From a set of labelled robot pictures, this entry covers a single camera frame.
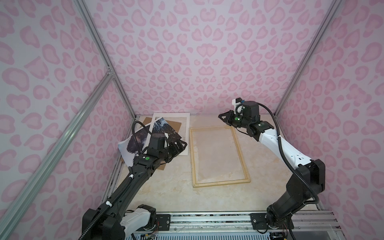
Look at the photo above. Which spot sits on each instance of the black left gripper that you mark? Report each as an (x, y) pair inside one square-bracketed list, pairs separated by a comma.
[(176, 151)]

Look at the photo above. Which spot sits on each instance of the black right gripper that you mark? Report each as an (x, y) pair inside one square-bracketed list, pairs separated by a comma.
[(230, 115)]

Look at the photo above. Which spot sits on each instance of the white mat board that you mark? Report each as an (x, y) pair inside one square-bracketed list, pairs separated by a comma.
[(186, 132)]

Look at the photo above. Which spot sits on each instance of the clear acrylic sheet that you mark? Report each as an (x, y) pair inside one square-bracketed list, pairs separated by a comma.
[(219, 153)]

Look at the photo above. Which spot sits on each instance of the dark landscape photo print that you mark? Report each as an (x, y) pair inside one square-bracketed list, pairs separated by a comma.
[(128, 147)]

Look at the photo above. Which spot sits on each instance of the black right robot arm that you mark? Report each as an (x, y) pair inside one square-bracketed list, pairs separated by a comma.
[(308, 175)]

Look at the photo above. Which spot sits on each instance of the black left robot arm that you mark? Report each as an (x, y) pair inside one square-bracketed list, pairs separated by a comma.
[(123, 198)]

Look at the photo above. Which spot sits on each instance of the brown cardboard backing board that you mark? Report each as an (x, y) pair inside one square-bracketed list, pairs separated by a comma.
[(146, 127)]

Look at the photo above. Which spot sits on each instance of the diagonal aluminium strut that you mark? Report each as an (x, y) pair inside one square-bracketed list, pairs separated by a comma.
[(22, 203)]

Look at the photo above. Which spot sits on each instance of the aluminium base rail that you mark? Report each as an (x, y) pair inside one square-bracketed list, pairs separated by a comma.
[(307, 225)]

